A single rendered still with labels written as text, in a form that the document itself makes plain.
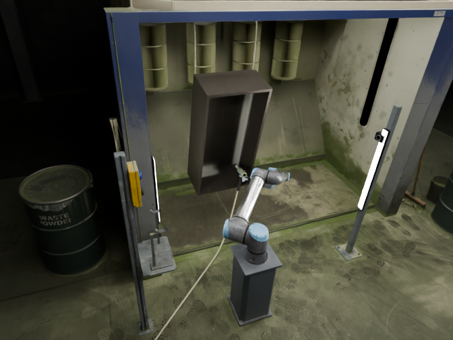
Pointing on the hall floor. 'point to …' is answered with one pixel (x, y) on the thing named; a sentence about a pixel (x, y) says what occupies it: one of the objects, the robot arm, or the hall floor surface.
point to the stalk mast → (131, 235)
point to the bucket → (436, 187)
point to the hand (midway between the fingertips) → (240, 175)
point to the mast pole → (374, 178)
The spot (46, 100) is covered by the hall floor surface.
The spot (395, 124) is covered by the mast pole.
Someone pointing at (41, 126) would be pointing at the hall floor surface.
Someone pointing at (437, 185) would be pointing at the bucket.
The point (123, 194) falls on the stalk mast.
